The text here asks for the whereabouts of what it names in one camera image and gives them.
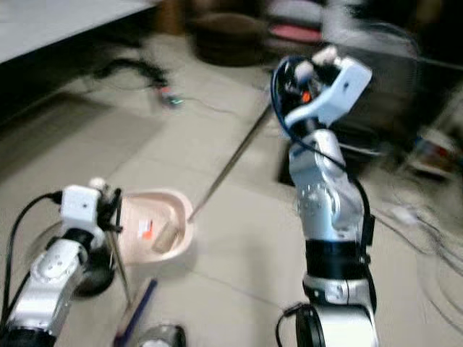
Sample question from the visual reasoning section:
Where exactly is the pink plastic dustpan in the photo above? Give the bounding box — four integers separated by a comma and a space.
119, 188, 195, 262

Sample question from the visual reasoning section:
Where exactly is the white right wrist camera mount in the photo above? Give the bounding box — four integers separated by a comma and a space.
282, 56, 373, 131

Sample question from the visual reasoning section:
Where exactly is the thin metal dustpan handle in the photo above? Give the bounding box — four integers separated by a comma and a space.
111, 233, 132, 304

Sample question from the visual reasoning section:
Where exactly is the small device with green light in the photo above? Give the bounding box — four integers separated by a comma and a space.
161, 87, 185, 108

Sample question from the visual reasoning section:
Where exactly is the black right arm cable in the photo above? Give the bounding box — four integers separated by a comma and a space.
271, 56, 377, 250

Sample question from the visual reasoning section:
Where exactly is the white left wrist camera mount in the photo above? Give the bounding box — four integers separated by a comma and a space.
61, 184, 109, 234

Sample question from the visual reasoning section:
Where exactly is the brown round pouffe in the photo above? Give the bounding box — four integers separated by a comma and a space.
191, 14, 270, 68

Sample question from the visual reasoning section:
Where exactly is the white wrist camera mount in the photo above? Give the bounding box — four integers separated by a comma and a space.
282, 56, 373, 131
61, 184, 109, 234

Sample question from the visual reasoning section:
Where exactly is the colourful printed box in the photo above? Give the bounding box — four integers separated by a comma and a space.
409, 129, 463, 181

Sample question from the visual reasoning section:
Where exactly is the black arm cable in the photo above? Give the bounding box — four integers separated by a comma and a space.
271, 56, 377, 250
4, 191, 64, 319

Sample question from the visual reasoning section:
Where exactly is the pink cushion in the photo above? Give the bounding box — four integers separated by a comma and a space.
268, 24, 324, 44

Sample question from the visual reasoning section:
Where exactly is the black floor cable bundle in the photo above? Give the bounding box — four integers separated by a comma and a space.
93, 58, 166, 89

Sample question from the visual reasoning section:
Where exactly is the brown wooden furniture leg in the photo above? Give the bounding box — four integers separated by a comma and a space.
157, 0, 184, 35

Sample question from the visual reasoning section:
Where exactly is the white table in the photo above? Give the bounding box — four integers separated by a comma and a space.
0, 0, 161, 63

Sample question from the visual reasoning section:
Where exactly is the black floor mat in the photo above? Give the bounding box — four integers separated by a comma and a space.
276, 141, 297, 187

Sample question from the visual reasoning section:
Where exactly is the blue plastic handle grip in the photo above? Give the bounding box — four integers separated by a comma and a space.
114, 278, 158, 345

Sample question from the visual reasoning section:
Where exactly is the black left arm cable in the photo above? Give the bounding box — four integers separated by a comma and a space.
4, 191, 64, 319

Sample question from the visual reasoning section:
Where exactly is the tan cylinder piece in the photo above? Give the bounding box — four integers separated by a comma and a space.
152, 223, 180, 254

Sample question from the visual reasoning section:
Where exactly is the long metal broom stick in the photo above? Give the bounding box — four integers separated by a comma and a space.
187, 101, 276, 222

